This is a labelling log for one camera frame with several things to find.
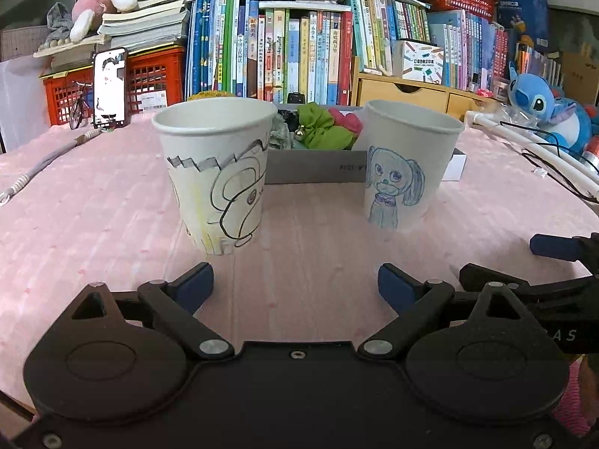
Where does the pink scrunchie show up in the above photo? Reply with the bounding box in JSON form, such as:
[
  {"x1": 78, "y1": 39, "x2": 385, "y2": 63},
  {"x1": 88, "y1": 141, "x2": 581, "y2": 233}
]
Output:
[{"x1": 328, "y1": 107, "x2": 364, "y2": 134}]

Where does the pink plush toy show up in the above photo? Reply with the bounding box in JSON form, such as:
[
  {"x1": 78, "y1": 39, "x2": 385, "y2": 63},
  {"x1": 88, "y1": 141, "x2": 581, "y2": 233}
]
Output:
[{"x1": 70, "y1": 0, "x2": 139, "y2": 43}]

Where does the yellow sequin scrunchie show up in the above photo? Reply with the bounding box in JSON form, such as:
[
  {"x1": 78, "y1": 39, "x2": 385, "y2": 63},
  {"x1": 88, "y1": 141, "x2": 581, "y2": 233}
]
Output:
[{"x1": 186, "y1": 91, "x2": 239, "y2": 103}]

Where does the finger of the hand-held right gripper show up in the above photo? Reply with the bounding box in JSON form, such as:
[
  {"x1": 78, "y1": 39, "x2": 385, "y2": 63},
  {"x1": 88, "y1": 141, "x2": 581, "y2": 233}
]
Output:
[
  {"x1": 530, "y1": 232, "x2": 599, "y2": 273},
  {"x1": 459, "y1": 263, "x2": 599, "y2": 303}
]

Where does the row of blue purple books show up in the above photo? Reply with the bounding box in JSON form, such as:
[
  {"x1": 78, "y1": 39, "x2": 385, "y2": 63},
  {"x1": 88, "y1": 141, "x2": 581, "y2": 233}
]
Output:
[{"x1": 428, "y1": 9, "x2": 511, "y2": 92}]

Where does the stack of paper workbooks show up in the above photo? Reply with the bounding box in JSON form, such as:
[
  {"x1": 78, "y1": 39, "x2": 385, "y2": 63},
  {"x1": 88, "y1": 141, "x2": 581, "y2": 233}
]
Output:
[{"x1": 96, "y1": 0, "x2": 197, "y2": 52}]

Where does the row of upright books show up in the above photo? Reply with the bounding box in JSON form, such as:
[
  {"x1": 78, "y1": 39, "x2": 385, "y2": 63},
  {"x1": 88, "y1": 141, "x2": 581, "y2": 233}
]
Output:
[{"x1": 185, "y1": 0, "x2": 355, "y2": 106}]

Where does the pink striped tablecloth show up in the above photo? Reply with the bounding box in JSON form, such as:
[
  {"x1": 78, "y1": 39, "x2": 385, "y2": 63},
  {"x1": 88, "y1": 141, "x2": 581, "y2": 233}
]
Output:
[{"x1": 0, "y1": 103, "x2": 599, "y2": 412}]

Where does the person's pink clothing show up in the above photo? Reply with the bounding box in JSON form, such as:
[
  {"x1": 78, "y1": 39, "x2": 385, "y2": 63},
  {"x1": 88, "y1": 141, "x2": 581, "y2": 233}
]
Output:
[{"x1": 557, "y1": 360, "x2": 599, "y2": 437}]

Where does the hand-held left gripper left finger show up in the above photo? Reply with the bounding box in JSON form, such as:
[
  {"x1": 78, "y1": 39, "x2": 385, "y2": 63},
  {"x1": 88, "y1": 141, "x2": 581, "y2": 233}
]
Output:
[{"x1": 70, "y1": 262, "x2": 235, "y2": 362}]

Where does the row of colourful slim books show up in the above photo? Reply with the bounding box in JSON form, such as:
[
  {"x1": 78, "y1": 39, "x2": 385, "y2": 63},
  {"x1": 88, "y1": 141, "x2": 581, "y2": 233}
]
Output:
[{"x1": 515, "y1": 42, "x2": 565, "y2": 87}]

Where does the smartphone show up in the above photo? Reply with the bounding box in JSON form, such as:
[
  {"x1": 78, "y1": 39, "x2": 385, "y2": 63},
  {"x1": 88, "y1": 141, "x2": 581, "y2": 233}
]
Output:
[{"x1": 92, "y1": 47, "x2": 128, "y2": 129}]

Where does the wooden drawer organizer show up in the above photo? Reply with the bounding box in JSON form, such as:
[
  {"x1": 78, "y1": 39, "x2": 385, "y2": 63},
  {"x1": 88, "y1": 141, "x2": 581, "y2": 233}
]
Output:
[{"x1": 351, "y1": 56, "x2": 501, "y2": 115}]

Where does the green scrunchie with bell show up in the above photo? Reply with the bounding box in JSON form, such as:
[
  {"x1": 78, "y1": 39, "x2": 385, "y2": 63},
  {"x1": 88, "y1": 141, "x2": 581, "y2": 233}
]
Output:
[{"x1": 295, "y1": 102, "x2": 357, "y2": 150}]

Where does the grey cardboard box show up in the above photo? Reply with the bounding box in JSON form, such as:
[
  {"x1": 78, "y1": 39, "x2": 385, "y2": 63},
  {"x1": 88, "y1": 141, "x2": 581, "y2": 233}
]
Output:
[{"x1": 264, "y1": 103, "x2": 467, "y2": 185}]

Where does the miniature black bicycle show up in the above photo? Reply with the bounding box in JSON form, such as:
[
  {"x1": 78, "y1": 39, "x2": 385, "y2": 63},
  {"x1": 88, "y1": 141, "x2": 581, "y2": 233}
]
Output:
[{"x1": 69, "y1": 82, "x2": 94, "y2": 130}]

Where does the red plastic crate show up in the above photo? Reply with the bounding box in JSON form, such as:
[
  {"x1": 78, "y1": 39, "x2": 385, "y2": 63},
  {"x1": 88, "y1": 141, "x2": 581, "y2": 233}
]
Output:
[{"x1": 43, "y1": 47, "x2": 187, "y2": 126}]

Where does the paper cup with black drawing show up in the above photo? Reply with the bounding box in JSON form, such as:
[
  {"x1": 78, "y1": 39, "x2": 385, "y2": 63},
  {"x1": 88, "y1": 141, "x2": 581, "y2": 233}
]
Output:
[{"x1": 152, "y1": 97, "x2": 278, "y2": 256}]

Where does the clear plastic bag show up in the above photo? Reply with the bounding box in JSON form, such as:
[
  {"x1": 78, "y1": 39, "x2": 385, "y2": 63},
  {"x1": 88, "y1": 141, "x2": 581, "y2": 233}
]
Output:
[{"x1": 487, "y1": 100, "x2": 539, "y2": 125}]

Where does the white pencil print box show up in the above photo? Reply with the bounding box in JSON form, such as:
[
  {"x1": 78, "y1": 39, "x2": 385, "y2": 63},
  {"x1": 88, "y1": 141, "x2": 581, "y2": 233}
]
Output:
[{"x1": 392, "y1": 40, "x2": 445, "y2": 86}]

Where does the white tube stand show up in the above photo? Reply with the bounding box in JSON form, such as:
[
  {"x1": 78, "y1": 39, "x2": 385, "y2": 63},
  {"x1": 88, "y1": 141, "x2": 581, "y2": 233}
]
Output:
[{"x1": 463, "y1": 110, "x2": 599, "y2": 197}]

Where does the green plaid scrunchie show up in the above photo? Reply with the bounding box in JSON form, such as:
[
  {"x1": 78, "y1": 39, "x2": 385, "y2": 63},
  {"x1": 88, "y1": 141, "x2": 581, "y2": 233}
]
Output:
[{"x1": 270, "y1": 112, "x2": 295, "y2": 150}]

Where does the white charging cable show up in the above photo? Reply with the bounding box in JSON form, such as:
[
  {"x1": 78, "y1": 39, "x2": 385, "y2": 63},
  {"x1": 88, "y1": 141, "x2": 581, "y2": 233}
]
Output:
[{"x1": 0, "y1": 130, "x2": 104, "y2": 207}]

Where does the row of thin picture books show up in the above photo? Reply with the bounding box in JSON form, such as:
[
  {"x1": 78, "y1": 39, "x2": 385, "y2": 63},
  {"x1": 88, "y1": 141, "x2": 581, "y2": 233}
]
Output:
[{"x1": 351, "y1": 0, "x2": 431, "y2": 76}]

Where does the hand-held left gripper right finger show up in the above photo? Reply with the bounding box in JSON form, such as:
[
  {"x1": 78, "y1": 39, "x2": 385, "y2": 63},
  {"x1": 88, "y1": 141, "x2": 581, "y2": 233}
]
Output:
[{"x1": 358, "y1": 263, "x2": 537, "y2": 360}]

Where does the blue alien plush toy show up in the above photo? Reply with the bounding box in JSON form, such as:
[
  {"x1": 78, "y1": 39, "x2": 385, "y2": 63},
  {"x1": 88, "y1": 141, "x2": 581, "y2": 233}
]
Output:
[{"x1": 508, "y1": 63, "x2": 599, "y2": 157}]

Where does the white bag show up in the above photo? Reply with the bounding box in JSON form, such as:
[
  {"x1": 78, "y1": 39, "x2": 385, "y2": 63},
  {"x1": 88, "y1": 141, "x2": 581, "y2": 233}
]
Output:
[{"x1": 0, "y1": 56, "x2": 50, "y2": 153}]

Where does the black cable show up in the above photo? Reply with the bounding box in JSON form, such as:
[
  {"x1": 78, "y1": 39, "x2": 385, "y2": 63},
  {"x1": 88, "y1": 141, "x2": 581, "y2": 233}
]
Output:
[{"x1": 498, "y1": 122, "x2": 599, "y2": 204}]

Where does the brown cardboard box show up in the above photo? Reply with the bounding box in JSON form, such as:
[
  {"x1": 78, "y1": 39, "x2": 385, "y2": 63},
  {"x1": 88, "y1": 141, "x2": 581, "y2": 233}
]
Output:
[{"x1": 559, "y1": 51, "x2": 599, "y2": 106}]

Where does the paper cup with dog drawing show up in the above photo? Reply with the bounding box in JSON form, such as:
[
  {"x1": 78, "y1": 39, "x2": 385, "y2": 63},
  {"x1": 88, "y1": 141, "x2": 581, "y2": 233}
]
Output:
[{"x1": 358, "y1": 99, "x2": 465, "y2": 233}]

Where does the blue cartoon box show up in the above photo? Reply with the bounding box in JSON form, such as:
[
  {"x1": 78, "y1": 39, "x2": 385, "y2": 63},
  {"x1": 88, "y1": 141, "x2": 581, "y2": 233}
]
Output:
[{"x1": 495, "y1": 0, "x2": 550, "y2": 52}]

